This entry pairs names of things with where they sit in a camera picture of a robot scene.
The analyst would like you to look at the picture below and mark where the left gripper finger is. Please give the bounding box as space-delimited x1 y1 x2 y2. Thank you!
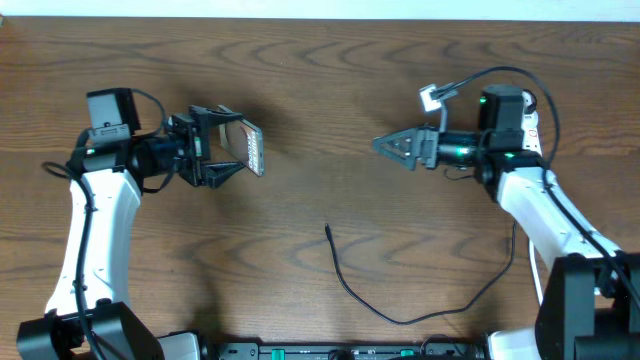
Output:
189 105 244 131
202 162 245 189

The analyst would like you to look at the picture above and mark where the black USB charging cable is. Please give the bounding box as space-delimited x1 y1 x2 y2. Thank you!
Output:
323 219 517 327

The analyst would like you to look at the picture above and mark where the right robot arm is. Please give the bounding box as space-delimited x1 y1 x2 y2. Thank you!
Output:
373 84 639 359

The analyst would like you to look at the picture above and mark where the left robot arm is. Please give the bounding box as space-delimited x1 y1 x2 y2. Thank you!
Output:
16 88 265 359

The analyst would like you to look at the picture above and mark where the white power strip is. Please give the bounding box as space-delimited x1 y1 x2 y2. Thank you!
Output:
521 89 542 155

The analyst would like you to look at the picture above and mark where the white power strip cord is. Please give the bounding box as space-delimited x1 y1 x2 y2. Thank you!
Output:
527 238 545 306

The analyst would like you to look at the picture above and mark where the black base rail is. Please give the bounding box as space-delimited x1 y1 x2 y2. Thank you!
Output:
217 339 486 360

